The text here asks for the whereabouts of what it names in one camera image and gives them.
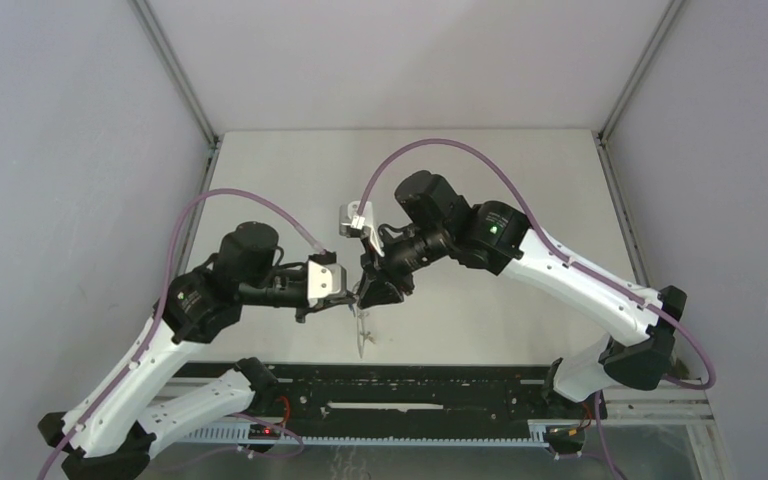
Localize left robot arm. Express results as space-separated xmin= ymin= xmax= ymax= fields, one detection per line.
xmin=38 ymin=222 xmax=354 ymax=479

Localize purple cable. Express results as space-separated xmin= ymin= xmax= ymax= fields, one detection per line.
xmin=36 ymin=188 xmax=329 ymax=480
xmin=356 ymin=138 xmax=718 ymax=480

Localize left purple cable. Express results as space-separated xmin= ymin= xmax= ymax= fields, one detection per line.
xmin=36 ymin=188 xmax=329 ymax=480

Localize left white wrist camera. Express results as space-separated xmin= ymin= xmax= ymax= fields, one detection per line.
xmin=306 ymin=260 xmax=350 ymax=308

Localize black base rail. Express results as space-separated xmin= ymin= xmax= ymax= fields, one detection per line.
xmin=178 ymin=360 xmax=607 ymax=442

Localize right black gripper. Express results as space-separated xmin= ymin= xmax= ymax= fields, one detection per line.
xmin=358 ymin=225 xmax=450 ymax=312

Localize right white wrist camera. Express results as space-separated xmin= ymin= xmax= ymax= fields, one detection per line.
xmin=338 ymin=200 xmax=385 ymax=257

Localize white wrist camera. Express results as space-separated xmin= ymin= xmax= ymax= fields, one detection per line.
xmin=306 ymin=260 xmax=350 ymax=308
xmin=338 ymin=200 xmax=385 ymax=257

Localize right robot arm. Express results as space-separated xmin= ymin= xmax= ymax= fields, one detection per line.
xmin=340 ymin=170 xmax=687 ymax=418

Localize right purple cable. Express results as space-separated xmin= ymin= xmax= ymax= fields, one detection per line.
xmin=356 ymin=138 xmax=718 ymax=480

